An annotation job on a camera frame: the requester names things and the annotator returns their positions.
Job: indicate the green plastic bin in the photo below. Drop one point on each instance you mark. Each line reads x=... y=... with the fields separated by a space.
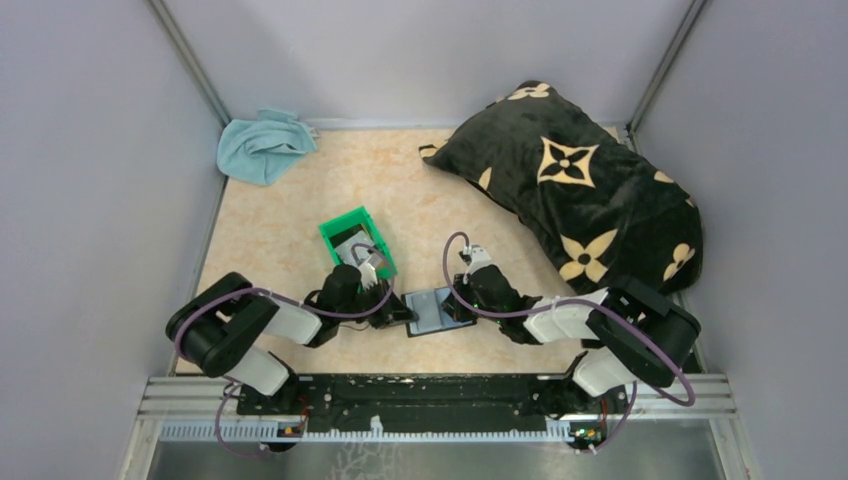
x=357 y=219

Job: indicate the light blue cloth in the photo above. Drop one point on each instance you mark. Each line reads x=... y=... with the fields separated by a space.
x=260 y=151

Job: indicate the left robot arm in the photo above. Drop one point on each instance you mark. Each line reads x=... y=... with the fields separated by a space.
x=218 y=330

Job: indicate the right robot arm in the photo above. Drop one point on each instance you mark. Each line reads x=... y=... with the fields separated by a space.
x=635 y=333

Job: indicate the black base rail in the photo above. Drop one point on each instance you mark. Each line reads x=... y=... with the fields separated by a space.
x=473 y=403

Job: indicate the black card holder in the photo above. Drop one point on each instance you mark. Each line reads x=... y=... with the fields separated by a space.
x=431 y=313

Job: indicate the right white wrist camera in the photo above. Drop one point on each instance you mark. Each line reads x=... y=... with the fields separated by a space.
x=475 y=257

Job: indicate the white gold VIP card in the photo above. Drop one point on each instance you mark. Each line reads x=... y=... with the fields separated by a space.
x=352 y=247

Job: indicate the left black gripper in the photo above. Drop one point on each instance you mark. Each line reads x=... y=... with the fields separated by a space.
x=383 y=304

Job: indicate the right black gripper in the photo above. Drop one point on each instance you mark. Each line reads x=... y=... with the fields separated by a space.
x=463 y=299

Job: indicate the black floral pillow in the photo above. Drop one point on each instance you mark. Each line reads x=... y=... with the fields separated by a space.
x=599 y=210

